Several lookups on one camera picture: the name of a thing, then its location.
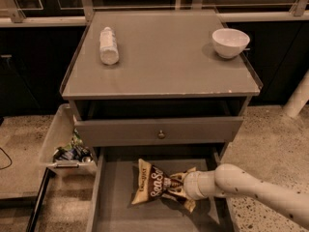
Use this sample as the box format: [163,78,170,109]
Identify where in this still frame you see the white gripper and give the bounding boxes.
[167,171,209,200]

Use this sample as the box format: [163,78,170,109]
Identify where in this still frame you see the brown sea salt chip bag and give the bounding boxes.
[130,158,197,214]

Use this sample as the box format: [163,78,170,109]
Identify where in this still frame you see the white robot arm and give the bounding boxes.
[167,163,309,229]

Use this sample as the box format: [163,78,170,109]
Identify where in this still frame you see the round metal drawer knob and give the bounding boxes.
[157,130,166,139]

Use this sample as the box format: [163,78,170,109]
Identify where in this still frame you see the grey open middle drawer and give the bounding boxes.
[86,145,237,232]

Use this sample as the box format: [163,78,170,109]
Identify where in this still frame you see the grey top drawer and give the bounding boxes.
[74,117,243,147]

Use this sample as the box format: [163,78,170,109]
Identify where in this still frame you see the grey drawer cabinet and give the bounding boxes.
[59,9,264,153]

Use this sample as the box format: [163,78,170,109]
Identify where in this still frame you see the cans and wrappers in bin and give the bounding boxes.
[53,129,93,162]

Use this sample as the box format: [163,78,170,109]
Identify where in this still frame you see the clear plastic storage bin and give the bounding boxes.
[39,103,97,177]

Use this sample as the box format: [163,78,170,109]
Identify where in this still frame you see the white ceramic bowl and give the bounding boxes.
[211,28,250,59]

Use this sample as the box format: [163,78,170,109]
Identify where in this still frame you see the clear plastic water bottle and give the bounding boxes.
[99,27,119,65]

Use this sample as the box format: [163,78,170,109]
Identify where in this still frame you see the white metal railing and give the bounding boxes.
[0,0,309,28]

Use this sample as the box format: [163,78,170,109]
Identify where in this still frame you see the white post at right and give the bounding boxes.
[283,71,309,118]

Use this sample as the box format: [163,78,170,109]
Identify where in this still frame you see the black cable on floor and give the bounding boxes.
[0,146,14,171]

